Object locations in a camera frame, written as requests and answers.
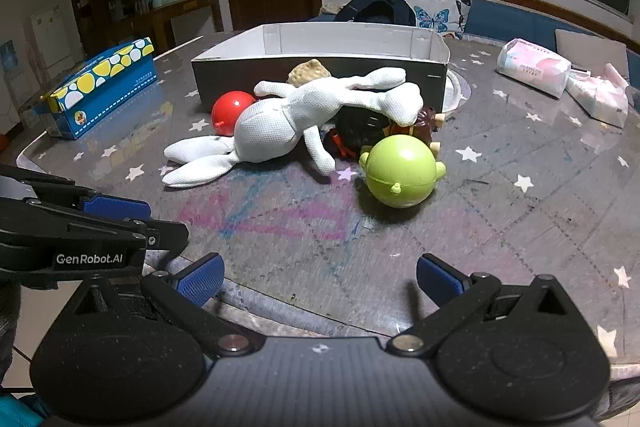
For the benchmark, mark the red round toy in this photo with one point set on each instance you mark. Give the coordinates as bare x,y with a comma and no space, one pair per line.
227,109

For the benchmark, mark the cardboard box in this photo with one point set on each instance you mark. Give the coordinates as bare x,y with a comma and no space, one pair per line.
225,77

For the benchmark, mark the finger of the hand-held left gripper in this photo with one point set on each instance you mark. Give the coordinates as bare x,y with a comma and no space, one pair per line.
117,208

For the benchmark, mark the white plush rabbit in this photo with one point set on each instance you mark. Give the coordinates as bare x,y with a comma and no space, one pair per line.
265,127

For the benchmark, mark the butterfly print pillow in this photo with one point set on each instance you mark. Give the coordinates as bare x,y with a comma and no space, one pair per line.
435,12

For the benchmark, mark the blue sofa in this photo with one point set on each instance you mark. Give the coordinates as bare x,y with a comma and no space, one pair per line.
500,22

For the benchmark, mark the white board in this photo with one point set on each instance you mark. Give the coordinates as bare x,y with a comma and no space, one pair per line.
50,37

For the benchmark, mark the blue dotted tissue box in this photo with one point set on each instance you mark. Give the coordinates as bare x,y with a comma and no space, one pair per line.
110,92

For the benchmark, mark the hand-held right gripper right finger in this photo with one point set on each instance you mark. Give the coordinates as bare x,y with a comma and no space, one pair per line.
442,279

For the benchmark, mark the pink white tissue pack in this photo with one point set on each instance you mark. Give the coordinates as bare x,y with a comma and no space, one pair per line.
530,64
600,99

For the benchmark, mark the grey pillow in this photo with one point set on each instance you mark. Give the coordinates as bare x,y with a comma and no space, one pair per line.
590,44

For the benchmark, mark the brown toy figure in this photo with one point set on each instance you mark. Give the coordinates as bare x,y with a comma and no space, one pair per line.
425,122

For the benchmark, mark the wooden side table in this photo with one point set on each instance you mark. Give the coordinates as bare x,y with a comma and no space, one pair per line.
190,4

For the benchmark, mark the beige fluffy cloth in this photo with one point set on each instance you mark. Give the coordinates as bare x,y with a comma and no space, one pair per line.
332,7

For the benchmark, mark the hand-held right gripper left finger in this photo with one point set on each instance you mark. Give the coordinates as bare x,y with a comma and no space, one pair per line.
200,279

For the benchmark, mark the black toy figure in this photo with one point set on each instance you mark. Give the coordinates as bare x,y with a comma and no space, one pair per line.
357,127

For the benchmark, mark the black backpack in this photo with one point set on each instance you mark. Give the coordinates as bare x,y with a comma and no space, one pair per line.
375,9

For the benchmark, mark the grey star-print tablecloth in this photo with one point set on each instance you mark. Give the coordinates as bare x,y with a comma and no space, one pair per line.
500,207

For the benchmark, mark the white plate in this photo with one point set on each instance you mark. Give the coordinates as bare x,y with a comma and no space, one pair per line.
457,92

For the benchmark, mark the green round toy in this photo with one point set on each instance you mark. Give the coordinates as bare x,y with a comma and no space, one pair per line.
400,167

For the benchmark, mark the beige peanut toy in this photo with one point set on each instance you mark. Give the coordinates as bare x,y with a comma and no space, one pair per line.
307,72

